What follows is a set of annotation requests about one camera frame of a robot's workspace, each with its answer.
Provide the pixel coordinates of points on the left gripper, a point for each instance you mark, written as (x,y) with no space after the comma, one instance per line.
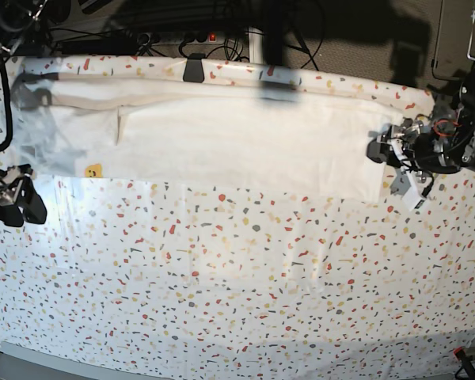
(417,152)

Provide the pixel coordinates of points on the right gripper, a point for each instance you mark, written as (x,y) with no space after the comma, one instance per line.
(19,201)

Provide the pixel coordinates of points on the white printed T-shirt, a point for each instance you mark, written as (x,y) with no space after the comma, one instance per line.
(236,137)

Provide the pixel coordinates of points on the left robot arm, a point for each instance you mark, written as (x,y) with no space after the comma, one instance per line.
(460,108)

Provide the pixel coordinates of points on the terrazzo pattern tablecloth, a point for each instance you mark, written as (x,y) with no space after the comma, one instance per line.
(197,281)

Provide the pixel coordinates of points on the red clamp bottom right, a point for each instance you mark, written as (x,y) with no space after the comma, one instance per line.
(466,364)

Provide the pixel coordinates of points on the black table clamp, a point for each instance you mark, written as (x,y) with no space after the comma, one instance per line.
(193,71)

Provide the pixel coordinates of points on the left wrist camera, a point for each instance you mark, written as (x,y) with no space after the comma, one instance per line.
(418,203)

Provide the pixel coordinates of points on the white metal post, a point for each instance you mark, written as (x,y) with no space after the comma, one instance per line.
(256,38)

